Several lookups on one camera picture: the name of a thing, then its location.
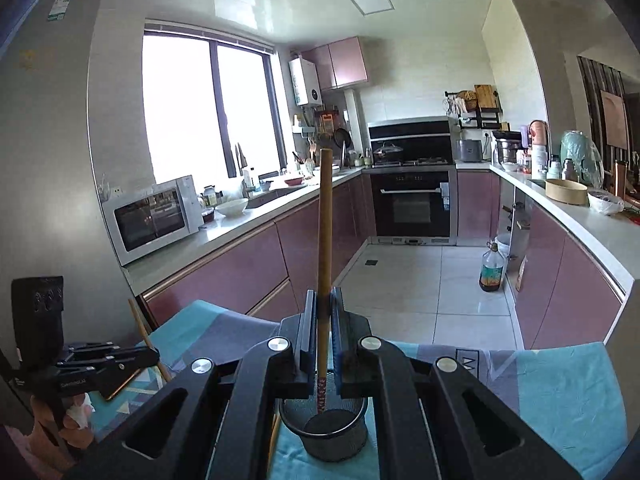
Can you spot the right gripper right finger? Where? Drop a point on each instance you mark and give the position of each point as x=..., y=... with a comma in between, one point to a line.
x=340, y=337

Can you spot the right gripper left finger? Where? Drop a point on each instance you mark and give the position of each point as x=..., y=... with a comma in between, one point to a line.
x=307, y=341

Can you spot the bamboo chopstick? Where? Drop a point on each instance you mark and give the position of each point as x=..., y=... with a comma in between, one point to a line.
x=324, y=273
x=146, y=339

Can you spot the black mesh utensil holder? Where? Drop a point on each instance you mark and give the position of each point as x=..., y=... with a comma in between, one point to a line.
x=338, y=433

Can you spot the left hand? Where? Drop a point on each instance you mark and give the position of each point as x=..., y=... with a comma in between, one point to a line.
x=50, y=440

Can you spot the pink base cabinets left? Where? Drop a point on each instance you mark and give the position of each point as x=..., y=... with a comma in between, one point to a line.
x=263, y=267

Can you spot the pink base cabinets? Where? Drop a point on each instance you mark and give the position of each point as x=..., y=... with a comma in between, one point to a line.
x=263, y=267
x=561, y=294

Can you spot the black built-in oven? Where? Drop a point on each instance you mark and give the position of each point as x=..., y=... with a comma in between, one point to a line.
x=414, y=206

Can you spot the white microwave oven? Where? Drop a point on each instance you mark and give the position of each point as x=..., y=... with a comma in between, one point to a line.
x=148, y=220

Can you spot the silver refrigerator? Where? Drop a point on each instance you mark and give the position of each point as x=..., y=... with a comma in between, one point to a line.
x=51, y=219

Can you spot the white ceramic bowl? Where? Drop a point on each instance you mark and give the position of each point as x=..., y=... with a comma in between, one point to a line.
x=232, y=208

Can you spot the oil bottle on floor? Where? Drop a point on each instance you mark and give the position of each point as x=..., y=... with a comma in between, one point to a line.
x=491, y=271

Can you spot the black range hood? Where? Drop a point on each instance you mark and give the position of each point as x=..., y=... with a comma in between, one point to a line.
x=423, y=141

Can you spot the pink base cabinets right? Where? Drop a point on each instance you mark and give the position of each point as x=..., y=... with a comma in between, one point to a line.
x=561, y=294

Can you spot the white water heater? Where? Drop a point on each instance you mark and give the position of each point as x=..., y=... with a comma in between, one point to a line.
x=305, y=82

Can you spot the teal grey tablecloth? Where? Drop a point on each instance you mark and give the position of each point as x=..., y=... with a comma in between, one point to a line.
x=443, y=413

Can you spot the black dish rack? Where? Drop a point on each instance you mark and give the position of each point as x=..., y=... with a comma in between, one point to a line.
x=478, y=108

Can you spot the round bamboo steamer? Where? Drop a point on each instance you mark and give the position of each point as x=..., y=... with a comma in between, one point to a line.
x=566, y=192

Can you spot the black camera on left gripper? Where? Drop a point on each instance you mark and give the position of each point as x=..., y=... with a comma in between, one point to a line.
x=37, y=306

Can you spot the pink wall cabinet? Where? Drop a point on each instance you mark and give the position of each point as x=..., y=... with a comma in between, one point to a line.
x=339, y=64

